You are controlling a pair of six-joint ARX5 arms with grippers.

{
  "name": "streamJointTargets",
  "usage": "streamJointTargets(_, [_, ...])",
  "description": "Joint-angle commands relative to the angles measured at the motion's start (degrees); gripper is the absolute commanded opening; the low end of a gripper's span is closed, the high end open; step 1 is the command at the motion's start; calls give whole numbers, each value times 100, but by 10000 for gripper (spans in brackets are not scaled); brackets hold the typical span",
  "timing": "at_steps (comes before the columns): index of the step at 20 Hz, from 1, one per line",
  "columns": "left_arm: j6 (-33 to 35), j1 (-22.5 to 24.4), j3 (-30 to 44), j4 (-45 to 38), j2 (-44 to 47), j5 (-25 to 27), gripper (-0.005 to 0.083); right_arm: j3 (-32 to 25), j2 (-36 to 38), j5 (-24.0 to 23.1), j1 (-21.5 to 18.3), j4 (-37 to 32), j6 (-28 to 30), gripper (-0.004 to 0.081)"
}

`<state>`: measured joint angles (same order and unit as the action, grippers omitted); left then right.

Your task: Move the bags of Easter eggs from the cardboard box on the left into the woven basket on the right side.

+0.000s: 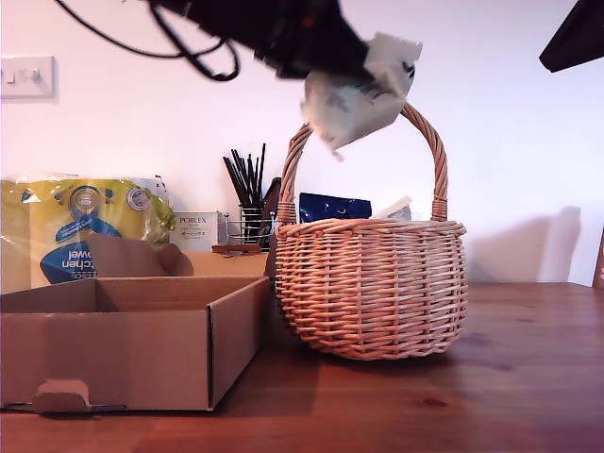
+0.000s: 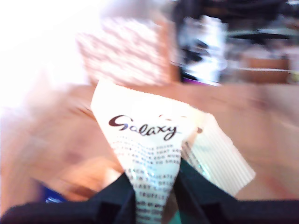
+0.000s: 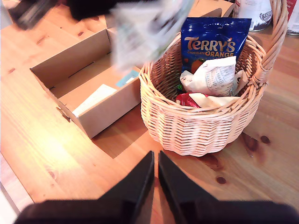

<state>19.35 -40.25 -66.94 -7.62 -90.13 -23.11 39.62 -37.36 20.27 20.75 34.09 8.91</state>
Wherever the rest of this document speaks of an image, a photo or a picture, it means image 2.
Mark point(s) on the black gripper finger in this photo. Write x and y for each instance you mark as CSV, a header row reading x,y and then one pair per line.
x,y
116,200
198,193

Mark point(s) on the blue Terry's egg bag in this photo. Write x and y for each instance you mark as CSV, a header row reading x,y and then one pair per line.
x,y
52,195

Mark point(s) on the pale Galaxy egg bag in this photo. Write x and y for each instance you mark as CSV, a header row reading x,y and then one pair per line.
x,y
140,130

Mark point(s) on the grey leaf-print tissue box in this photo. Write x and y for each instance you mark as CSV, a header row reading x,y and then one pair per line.
x,y
121,51

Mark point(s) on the black and white printed container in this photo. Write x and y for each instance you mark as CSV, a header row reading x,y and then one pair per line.
x,y
205,46

